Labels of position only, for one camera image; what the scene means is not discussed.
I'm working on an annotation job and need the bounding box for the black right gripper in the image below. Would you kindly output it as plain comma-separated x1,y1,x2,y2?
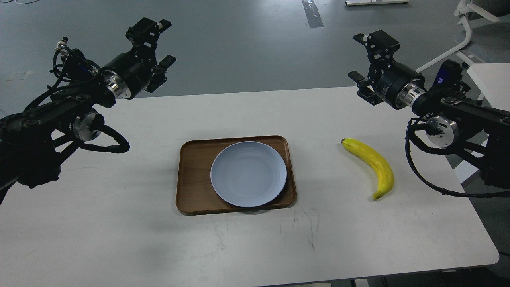
347,30,425,109

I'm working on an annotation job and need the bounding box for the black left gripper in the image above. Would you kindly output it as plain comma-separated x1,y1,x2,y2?
101,18,177,99

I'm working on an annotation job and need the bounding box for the yellow banana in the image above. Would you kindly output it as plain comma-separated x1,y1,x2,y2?
341,138,395,201

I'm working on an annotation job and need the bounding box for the light blue plate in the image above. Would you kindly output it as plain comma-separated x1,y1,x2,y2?
210,141,288,208

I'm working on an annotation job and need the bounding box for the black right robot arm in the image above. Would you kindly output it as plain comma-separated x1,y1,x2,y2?
348,30,509,189

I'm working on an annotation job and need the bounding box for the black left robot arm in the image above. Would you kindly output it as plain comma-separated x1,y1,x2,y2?
0,18,176,199

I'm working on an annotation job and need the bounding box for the white board on floor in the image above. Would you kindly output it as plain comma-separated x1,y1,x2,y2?
345,0,410,6

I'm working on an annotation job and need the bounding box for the white side table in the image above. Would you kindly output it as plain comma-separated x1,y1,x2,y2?
467,63,510,111

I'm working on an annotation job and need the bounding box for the white office chair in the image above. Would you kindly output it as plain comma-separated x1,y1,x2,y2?
416,0,510,72

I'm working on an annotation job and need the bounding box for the brown wooden tray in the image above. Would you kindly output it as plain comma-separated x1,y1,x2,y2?
175,136,298,216

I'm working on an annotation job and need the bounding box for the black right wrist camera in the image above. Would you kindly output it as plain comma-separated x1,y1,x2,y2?
430,59,471,96

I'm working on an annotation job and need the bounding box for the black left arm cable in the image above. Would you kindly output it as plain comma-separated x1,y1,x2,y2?
80,124,131,154

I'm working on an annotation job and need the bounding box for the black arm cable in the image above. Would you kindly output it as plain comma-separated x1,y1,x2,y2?
405,120,510,199
80,124,131,154

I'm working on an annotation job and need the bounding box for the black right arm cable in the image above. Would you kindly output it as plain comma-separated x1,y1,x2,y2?
405,120,510,199

